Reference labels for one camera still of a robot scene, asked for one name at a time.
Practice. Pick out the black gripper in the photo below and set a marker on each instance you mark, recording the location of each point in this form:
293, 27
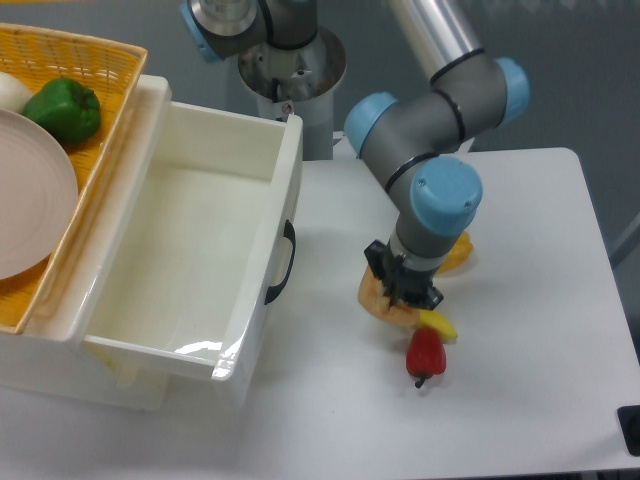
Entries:
403, 281

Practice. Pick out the triangle bread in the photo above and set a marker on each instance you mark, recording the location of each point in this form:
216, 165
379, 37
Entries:
371, 297

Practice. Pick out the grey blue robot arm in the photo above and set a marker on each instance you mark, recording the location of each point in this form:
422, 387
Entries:
408, 146

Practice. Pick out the yellow banana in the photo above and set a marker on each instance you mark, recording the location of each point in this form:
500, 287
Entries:
439, 323

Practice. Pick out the yellow bell pepper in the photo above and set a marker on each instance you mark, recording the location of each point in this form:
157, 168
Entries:
458, 255

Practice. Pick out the red bell pepper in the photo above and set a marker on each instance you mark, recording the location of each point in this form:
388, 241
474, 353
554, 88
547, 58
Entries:
425, 356

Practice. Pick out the white plastic drawer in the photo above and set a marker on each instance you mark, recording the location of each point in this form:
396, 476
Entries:
185, 292

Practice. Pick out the white drawer cabinet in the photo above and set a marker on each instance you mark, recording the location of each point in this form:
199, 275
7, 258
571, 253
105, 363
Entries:
52, 355

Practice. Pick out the black object at table edge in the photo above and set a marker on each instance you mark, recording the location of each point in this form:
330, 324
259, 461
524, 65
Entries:
629, 420

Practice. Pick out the yellow woven basket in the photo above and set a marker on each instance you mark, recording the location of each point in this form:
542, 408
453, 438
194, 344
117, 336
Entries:
36, 55

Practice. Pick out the green bell pepper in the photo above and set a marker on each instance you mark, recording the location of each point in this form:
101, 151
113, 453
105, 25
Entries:
66, 109

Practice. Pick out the pink plate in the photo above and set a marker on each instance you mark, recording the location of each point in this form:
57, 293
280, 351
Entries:
39, 194

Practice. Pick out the white onion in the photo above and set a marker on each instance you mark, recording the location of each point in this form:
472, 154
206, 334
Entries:
14, 94

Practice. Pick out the black drawer handle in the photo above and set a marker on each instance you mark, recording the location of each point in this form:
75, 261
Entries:
287, 248

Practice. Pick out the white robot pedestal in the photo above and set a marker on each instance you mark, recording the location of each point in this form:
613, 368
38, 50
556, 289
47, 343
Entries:
298, 82

